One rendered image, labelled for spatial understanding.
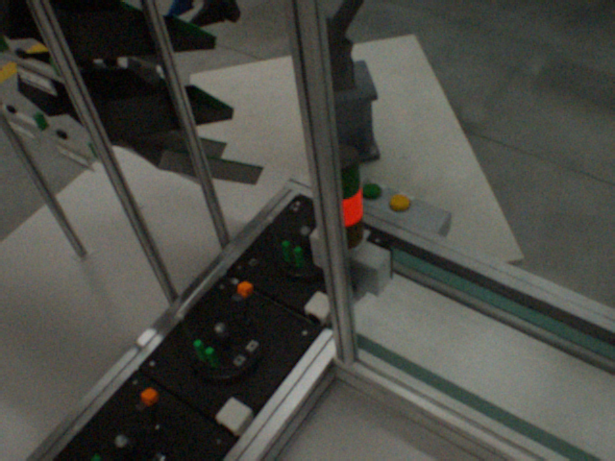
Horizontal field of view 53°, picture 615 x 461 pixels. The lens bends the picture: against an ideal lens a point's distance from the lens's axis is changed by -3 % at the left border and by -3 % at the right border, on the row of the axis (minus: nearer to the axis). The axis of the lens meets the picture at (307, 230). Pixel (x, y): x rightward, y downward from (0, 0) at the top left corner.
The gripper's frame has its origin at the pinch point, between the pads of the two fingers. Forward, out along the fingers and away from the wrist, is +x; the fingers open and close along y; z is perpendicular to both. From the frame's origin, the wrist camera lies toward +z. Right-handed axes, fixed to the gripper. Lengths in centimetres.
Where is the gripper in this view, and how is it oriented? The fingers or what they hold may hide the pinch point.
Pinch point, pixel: (187, 12)
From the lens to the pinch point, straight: 138.3
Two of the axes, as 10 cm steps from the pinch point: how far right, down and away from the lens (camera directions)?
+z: -2.9, -4.9, -8.2
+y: 7.0, 4.8, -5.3
